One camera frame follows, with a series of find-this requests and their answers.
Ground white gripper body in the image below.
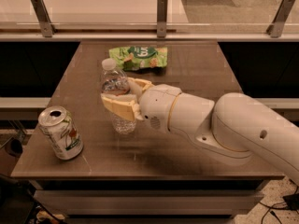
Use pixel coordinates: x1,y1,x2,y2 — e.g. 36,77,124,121
139,84,182,133

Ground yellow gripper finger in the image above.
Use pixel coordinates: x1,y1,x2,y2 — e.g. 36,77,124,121
101,93,142,121
128,77,153,97

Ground clear plastic water bottle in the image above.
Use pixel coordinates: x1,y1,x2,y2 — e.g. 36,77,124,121
101,58,136,134

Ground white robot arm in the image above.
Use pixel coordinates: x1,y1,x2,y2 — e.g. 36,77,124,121
101,77,299,184

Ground white green 7up can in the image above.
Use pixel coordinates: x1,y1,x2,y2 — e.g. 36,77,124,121
38,106,83,161

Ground green chip bag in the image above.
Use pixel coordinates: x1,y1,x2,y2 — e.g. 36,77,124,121
109,46,168,71

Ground brown table with drawer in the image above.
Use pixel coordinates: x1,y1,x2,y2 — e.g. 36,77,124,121
11,41,283,217

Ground middle metal rail bracket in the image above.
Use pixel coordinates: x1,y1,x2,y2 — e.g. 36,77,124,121
157,0,168,37

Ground metal rail bracket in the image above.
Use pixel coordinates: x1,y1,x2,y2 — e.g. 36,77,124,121
157,0,168,37
30,0,55,37
266,0,296,38

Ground left metal rail bracket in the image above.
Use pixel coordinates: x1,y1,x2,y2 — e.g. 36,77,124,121
30,0,55,37

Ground right metal rail bracket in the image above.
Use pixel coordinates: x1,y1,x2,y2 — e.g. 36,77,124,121
266,0,296,38

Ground black cables on floor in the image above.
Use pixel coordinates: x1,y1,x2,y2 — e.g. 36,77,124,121
258,180,299,224

